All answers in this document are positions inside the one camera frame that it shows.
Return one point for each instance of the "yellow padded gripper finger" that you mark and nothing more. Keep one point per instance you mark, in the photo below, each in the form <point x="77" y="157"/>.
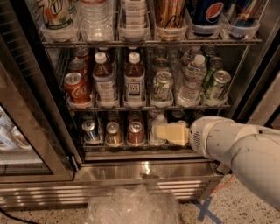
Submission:
<point x="174" y="132"/>

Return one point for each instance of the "clear water bottle shelf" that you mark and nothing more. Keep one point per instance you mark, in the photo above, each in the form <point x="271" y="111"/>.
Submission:
<point x="193" y="76"/>
<point x="96" y="20"/>

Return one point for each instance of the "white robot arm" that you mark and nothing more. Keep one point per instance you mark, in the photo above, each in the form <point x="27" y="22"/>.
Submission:
<point x="251" y="151"/>

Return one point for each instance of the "small water bottle bottom shelf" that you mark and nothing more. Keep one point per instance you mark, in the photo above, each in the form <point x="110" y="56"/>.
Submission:
<point x="154" y="139"/>

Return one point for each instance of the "red can bottom shelf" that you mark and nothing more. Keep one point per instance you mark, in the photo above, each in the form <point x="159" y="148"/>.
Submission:
<point x="135" y="133"/>

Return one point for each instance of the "brown tea bottle right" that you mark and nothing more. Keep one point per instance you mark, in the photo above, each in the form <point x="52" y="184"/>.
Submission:
<point x="134" y="86"/>

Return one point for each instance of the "brown tea bottle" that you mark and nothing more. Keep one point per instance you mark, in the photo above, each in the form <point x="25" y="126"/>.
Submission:
<point x="104" y="80"/>
<point x="134" y="86"/>

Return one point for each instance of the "gold can bottom shelf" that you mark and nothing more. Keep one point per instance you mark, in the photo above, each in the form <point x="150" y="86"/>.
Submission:
<point x="113" y="133"/>

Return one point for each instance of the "water bottle behind front one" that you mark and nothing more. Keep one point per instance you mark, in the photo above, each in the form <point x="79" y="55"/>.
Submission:
<point x="190" y="54"/>

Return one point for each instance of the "stainless steel beverage fridge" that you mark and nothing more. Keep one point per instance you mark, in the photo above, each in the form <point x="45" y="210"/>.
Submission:
<point x="43" y="57"/>

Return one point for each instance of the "brown tea bottle left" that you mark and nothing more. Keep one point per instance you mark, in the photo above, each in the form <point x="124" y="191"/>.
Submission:
<point x="104" y="80"/>

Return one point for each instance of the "orange brown bottle top shelf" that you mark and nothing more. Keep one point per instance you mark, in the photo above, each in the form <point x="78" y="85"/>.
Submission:
<point x="169" y="13"/>

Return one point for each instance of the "blue pepsi bottle top shelf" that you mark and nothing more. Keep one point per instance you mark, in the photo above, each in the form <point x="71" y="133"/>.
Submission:
<point x="207" y="12"/>

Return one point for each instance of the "white label bottle top shelf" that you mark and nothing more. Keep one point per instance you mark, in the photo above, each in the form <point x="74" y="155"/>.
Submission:
<point x="133" y="17"/>

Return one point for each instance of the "blue red bottle top right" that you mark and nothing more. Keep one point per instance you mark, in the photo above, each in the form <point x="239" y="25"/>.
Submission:
<point x="245" y="14"/>

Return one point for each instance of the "glass fridge door left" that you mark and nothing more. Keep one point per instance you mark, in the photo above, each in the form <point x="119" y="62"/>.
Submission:
<point x="50" y="162"/>

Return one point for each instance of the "clear water bottle top shelf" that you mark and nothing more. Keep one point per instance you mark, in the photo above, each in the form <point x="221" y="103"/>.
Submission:
<point x="96" y="20"/>

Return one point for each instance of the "white soda bottle top left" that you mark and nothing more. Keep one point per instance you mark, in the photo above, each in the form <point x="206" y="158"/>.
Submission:
<point x="55" y="13"/>

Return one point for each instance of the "white green soda can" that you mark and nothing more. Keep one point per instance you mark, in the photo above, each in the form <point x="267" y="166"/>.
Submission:
<point x="162" y="86"/>

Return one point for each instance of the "green ginger ale can front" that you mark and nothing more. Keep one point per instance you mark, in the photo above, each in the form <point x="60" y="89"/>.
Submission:
<point x="217" y="85"/>

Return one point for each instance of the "silver can behind soda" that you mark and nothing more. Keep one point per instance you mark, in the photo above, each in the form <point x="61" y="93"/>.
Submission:
<point x="160" y="65"/>

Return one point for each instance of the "green can second row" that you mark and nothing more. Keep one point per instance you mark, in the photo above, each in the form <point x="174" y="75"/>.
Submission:
<point x="214" y="64"/>

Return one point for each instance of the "crumpled clear plastic wrap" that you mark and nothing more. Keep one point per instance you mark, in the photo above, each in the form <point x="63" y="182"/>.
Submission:
<point x="137" y="206"/>

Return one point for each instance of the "blue can bottom left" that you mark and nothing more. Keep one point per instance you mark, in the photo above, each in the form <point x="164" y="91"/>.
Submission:
<point x="91" y="130"/>

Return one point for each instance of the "red cola can front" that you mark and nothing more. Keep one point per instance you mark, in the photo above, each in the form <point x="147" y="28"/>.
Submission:
<point x="76" y="88"/>

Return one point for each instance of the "red cola can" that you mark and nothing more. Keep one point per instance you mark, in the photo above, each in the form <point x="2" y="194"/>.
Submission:
<point x="81" y="66"/>
<point x="82" y="54"/>
<point x="76" y="88"/>

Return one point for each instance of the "red cola can rear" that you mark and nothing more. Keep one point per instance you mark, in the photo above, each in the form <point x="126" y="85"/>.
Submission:
<point x="82" y="54"/>

